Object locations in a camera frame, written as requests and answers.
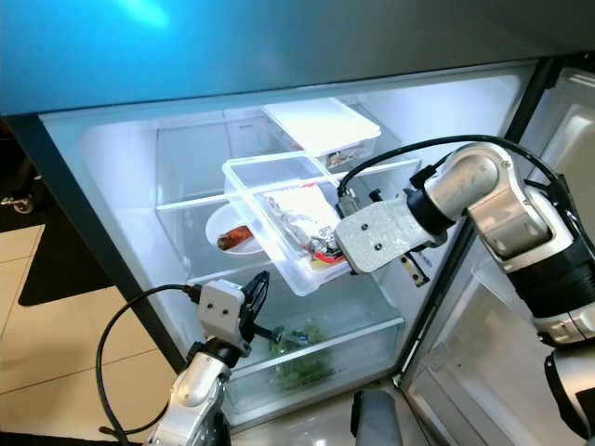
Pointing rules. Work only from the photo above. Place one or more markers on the clear plastic storage container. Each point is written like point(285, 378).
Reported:
point(297, 276)

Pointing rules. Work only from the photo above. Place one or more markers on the foil food package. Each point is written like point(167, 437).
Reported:
point(302, 218)

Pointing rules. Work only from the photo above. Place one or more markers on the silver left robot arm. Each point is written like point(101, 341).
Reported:
point(191, 395)

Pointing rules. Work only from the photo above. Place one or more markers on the glass fridge shelf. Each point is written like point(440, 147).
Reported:
point(195, 200)

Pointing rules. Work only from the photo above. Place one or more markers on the white fridge compartment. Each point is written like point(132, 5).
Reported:
point(456, 102)

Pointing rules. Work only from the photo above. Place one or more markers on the open white fridge door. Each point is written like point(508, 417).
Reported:
point(474, 372)

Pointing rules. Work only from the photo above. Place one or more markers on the green leafy vegetables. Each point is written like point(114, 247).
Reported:
point(302, 372)

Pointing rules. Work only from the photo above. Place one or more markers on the reddish brown sausage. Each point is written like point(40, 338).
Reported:
point(234, 238)

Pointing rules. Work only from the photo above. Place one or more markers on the glass shelf over crisper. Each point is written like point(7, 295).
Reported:
point(195, 260)

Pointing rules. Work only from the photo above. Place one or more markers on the white lidded food container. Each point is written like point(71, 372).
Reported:
point(321, 125)

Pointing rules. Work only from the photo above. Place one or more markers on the white round plate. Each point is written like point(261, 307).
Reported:
point(223, 218)

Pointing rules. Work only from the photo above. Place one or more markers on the clear crisper drawer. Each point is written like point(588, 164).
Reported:
point(363, 348)

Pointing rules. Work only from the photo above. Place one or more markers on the robot dark grey leg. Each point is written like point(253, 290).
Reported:
point(376, 423)

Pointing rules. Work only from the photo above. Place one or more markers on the teal glossy freezer door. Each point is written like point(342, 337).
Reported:
point(288, 46)

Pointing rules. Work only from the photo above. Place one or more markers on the black floor mat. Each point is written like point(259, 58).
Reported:
point(56, 242)

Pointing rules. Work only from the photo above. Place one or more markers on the black chair caster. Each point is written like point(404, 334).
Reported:
point(9, 201)

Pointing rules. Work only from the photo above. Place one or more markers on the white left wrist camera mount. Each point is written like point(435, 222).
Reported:
point(221, 311)

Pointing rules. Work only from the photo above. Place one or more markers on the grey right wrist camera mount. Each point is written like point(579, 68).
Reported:
point(376, 237)

